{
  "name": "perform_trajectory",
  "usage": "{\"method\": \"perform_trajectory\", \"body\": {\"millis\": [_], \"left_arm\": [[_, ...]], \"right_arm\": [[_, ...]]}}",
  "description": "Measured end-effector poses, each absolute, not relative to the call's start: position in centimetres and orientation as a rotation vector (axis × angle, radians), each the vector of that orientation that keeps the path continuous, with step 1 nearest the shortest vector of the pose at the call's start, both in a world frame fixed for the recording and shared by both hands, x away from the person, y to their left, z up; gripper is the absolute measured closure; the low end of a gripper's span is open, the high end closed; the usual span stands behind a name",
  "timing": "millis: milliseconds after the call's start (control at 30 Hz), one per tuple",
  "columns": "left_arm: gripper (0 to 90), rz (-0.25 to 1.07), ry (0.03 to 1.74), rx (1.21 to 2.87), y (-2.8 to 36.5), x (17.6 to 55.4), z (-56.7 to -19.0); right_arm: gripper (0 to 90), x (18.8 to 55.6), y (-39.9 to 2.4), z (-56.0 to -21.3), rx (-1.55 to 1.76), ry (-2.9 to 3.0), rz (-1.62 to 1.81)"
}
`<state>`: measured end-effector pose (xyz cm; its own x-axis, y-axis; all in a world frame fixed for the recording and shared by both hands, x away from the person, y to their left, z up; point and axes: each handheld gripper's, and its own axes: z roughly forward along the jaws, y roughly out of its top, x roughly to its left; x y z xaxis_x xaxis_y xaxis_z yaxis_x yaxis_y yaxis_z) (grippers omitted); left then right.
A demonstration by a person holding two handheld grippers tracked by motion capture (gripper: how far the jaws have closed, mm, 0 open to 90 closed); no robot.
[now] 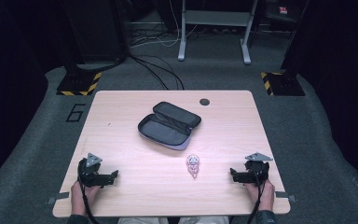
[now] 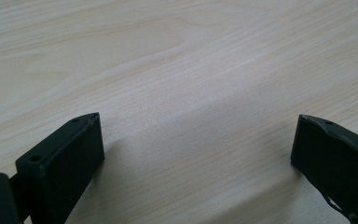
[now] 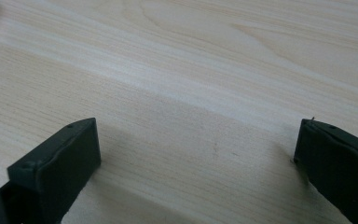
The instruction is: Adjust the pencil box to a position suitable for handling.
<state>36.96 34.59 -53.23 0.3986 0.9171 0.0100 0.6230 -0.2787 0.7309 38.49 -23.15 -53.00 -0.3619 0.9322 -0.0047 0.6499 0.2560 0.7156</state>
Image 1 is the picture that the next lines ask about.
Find black box with red label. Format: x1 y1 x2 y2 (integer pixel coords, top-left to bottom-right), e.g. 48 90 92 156
264 0 294 23

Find person's left hand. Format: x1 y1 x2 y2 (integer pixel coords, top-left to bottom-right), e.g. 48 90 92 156
70 180 103 217

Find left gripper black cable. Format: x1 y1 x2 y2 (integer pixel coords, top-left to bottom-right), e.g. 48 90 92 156
78 177 101 224

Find small pink cartoon charm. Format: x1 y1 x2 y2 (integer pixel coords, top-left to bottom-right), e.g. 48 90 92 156
185 154 201 179

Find person's right hand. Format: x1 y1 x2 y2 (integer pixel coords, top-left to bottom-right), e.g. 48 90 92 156
244 178 276 213

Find white floor cables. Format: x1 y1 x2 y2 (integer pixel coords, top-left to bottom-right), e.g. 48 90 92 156
130 0 200 49

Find white metal desk frame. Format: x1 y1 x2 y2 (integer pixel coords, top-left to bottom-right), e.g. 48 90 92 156
177 0 259 65

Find black floor cables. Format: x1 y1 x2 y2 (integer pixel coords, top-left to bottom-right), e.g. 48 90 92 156
128 53 186 91

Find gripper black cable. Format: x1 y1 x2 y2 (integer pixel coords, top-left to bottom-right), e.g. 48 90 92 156
246 167 267 224
78 177 101 224

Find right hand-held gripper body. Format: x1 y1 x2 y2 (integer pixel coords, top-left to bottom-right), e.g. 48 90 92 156
242 151 274 187

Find black tall cabinet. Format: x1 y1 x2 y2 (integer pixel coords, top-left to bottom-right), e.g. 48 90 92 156
62 0 129 64

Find grey table edge bracket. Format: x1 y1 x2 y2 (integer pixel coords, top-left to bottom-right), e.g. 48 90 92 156
274 190 296 203
47 191 71 206

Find black hazard-striped stand base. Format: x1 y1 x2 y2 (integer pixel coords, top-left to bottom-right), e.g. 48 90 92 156
56 70 103 97
259 70 306 97

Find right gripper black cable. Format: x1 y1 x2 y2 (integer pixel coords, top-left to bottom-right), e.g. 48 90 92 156
246 167 267 224

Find open black pencil case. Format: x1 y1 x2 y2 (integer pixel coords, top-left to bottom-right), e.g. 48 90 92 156
137 101 203 152

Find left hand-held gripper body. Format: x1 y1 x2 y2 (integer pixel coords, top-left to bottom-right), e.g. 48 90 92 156
76 152 114 189

